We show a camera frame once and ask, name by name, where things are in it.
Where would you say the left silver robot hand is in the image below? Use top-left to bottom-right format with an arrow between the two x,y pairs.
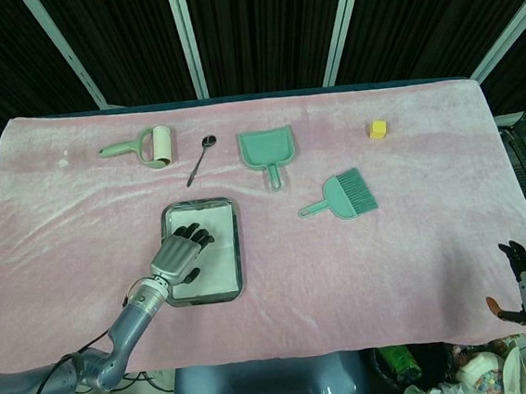
145,221 -> 220,288

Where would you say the white cloth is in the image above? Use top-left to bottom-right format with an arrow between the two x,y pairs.
162,203 -> 240,299

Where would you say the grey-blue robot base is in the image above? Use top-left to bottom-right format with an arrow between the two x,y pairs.
166,348 -> 372,394

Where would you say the metal tray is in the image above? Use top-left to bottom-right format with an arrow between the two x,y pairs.
157,195 -> 250,309

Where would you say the green hand brush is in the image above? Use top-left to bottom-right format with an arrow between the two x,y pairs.
293,164 -> 380,225

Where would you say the white plastic jar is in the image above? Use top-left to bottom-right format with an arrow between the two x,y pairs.
454,351 -> 505,387

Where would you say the metal spoon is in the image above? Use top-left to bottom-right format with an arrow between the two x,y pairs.
181,133 -> 223,186

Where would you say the green lint roller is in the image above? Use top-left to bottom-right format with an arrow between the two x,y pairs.
96,124 -> 178,174

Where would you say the green dustpan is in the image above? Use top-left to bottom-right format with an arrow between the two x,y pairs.
236,123 -> 301,195

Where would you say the green bottle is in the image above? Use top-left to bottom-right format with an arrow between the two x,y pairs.
383,344 -> 425,388

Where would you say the pink plush table cloth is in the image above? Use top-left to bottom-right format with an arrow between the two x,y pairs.
0,68 -> 526,387

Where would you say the yellow cube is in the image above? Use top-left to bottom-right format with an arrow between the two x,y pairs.
367,118 -> 389,141

